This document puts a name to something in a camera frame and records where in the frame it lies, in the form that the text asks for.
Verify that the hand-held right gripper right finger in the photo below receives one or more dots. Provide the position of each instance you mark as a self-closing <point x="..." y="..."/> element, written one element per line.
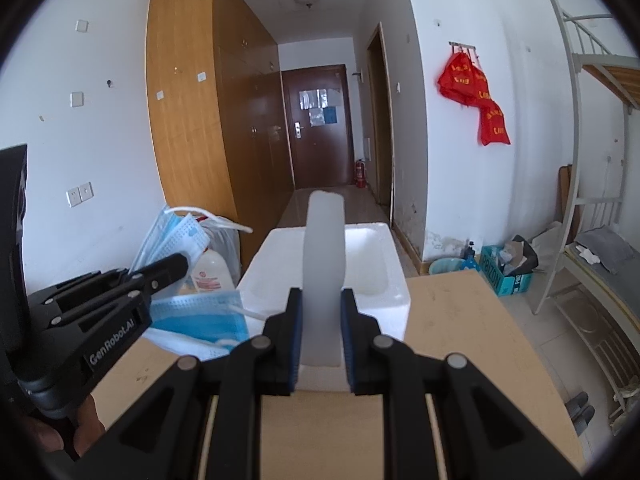
<point x="346" y="350"/>

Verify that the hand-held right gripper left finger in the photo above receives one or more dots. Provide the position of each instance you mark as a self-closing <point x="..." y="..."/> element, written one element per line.
<point x="298" y="345"/>

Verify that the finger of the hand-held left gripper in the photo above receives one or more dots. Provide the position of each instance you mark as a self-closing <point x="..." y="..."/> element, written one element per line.
<point x="100" y="307"/>
<point x="160" y="267"/>

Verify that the blue face mask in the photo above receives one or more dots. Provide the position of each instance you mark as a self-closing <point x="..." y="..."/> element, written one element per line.
<point x="200" y="315"/>
<point x="175" y="240"/>

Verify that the translucent white silicone strip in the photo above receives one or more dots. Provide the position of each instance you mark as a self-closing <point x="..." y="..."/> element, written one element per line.
<point x="322" y="270"/>

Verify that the white foam box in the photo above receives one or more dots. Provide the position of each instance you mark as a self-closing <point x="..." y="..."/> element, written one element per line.
<point x="370" y="265"/>

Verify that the person's left hand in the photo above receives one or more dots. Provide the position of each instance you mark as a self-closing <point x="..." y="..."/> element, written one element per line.
<point x="90" y="425"/>

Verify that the white pump lotion bottle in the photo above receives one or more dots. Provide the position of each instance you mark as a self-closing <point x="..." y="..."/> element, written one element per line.
<point x="212" y="272"/>

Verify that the white plastic bag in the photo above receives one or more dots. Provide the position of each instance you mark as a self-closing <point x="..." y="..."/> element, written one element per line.
<point x="227" y="250"/>

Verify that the blue plastic basin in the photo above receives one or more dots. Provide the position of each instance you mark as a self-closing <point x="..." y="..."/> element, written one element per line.
<point x="447" y="266"/>

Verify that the black monitor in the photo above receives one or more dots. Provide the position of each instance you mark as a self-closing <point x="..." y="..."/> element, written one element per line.
<point x="10" y="210"/>

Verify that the dark blue spray bottle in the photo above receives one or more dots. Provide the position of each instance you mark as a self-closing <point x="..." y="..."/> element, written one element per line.
<point x="470" y="257"/>

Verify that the wooden wardrobe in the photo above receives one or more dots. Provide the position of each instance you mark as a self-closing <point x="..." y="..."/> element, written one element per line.
<point x="185" y="110"/>

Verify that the blue cardboard box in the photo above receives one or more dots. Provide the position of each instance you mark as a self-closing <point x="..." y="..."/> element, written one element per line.
<point x="500" y="275"/>

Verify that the red fire extinguisher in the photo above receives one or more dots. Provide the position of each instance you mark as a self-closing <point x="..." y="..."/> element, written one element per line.
<point x="360" y="174"/>

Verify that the dark brown entrance door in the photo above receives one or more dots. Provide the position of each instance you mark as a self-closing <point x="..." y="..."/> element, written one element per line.
<point x="320" y="155"/>

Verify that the black bag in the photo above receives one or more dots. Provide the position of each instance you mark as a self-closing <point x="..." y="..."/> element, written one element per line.
<point x="522" y="255"/>

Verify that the brown side door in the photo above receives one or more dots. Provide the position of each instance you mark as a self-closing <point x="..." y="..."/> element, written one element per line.
<point x="382" y="135"/>

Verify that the white door notice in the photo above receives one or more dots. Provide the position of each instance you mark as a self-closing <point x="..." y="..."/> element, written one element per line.
<point x="312" y="98"/>

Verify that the blue door notice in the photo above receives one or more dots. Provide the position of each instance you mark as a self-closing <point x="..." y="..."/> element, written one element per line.
<point x="331" y="115"/>

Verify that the grey slipper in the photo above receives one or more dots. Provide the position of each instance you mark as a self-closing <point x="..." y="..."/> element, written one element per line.
<point x="584" y="420"/>
<point x="577" y="404"/>

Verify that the white crumpled cloth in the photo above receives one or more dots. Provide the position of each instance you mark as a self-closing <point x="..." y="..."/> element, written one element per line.
<point x="587" y="254"/>

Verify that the leaning wooden board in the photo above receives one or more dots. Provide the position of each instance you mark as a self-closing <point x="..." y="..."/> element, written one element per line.
<point x="565" y="200"/>

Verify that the red cloth bag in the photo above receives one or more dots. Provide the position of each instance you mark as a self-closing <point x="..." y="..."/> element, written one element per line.
<point x="455" y="77"/>
<point x="495" y="125"/>
<point x="482" y="87"/>

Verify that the grey blanket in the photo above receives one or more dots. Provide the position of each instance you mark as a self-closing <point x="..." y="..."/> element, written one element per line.
<point x="610" y="252"/>

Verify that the metal bunk bed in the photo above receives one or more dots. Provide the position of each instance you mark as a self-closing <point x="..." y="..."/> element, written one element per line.
<point x="620" y="80"/>

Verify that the white wall socket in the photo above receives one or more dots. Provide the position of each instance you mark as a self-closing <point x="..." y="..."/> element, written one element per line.
<point x="73" y="197"/>
<point x="86" y="191"/>

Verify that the white wall switch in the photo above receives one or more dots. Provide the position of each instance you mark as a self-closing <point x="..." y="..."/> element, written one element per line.
<point x="76" y="99"/>
<point x="81" y="25"/>

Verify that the metal wall hook rack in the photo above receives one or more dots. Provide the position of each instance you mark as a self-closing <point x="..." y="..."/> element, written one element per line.
<point x="462" y="45"/>

